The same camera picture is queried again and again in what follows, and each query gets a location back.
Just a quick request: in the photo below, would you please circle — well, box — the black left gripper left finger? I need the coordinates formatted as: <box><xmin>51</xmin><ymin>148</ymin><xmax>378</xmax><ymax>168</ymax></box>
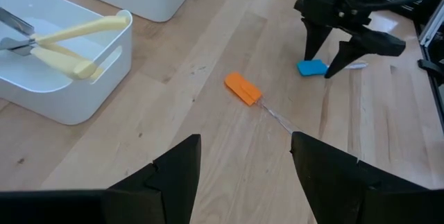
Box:
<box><xmin>103</xmin><ymin>133</ymin><xmax>203</xmax><ymax>224</ymax></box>

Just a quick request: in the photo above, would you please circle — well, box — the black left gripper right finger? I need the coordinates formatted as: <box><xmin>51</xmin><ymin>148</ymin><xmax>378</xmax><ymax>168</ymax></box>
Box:
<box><xmin>289</xmin><ymin>131</ymin><xmax>430</xmax><ymax>224</ymax></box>

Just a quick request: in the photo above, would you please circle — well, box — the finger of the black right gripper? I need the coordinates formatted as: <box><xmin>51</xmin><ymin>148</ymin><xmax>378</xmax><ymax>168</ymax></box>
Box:
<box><xmin>324</xmin><ymin>26</ymin><xmax>407</xmax><ymax>78</ymax></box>
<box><xmin>301</xmin><ymin>19</ymin><xmax>333</xmax><ymax>61</ymax></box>

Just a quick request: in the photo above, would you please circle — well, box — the blue spatula clear handle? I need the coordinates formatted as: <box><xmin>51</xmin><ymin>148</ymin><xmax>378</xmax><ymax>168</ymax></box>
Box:
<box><xmin>296</xmin><ymin>59</ymin><xmax>369</xmax><ymax>78</ymax></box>

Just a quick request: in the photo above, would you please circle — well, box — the orange spatula clear handle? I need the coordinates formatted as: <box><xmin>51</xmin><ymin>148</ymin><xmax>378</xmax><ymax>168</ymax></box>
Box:
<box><xmin>224</xmin><ymin>71</ymin><xmax>296</xmax><ymax>135</ymax></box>

